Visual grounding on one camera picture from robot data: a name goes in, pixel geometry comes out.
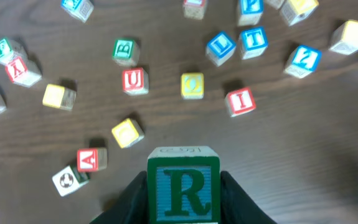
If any red I block upper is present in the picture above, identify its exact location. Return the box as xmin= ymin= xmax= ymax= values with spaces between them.
xmin=182 ymin=0 xmax=207 ymax=20

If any yellow block beside E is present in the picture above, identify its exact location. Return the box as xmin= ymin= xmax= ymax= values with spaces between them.
xmin=111 ymin=118 xmax=144 ymax=148

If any red i block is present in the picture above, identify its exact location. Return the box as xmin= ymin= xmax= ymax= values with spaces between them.
xmin=182 ymin=0 xmax=207 ymax=20
xmin=225 ymin=87 xmax=256 ymax=117

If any white soccer ball block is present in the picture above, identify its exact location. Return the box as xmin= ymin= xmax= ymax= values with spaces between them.
xmin=52 ymin=165 xmax=90 ymax=197

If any green F block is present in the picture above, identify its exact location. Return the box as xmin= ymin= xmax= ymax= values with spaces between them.
xmin=0 ymin=37 xmax=27 ymax=65

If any green B block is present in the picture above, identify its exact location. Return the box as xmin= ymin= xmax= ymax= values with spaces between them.
xmin=111 ymin=38 xmax=140 ymax=67

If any yellow O block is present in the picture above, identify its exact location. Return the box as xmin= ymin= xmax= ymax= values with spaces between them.
xmin=42 ymin=84 xmax=77 ymax=111

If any yellow block right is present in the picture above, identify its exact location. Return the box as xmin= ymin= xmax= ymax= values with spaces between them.
xmin=329 ymin=20 xmax=358 ymax=55

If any yellow block below Z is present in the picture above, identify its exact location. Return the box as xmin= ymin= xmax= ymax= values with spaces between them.
xmin=280 ymin=0 xmax=319 ymax=26

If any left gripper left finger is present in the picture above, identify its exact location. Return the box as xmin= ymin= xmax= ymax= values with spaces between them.
xmin=90 ymin=171 xmax=149 ymax=224

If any blue 2 block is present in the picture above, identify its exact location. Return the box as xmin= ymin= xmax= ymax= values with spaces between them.
xmin=284 ymin=45 xmax=322 ymax=78

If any plain yellow block centre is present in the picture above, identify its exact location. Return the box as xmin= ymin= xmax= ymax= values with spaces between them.
xmin=181 ymin=73 xmax=204 ymax=100

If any red I block lower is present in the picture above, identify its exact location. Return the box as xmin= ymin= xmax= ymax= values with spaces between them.
xmin=225 ymin=87 xmax=256 ymax=117

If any blue P block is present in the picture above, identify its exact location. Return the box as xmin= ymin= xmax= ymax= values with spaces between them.
xmin=237 ymin=0 xmax=264 ymax=26

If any blue T block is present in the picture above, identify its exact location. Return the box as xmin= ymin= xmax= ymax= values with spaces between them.
xmin=239 ymin=27 xmax=268 ymax=60

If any red U block upper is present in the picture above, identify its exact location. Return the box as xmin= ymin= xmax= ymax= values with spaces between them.
xmin=122 ymin=67 xmax=149 ymax=96

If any blue L block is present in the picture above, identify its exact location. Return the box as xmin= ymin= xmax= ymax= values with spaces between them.
xmin=205 ymin=32 xmax=237 ymax=67

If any green R block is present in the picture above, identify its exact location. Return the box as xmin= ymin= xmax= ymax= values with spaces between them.
xmin=147 ymin=146 xmax=220 ymax=223

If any red A block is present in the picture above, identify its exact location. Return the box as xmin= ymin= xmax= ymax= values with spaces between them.
xmin=77 ymin=147 xmax=108 ymax=172

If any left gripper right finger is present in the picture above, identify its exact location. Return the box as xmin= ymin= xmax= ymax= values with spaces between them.
xmin=220 ymin=171 xmax=276 ymax=224

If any blue X block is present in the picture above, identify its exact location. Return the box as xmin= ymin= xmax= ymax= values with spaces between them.
xmin=61 ymin=0 xmax=94 ymax=23

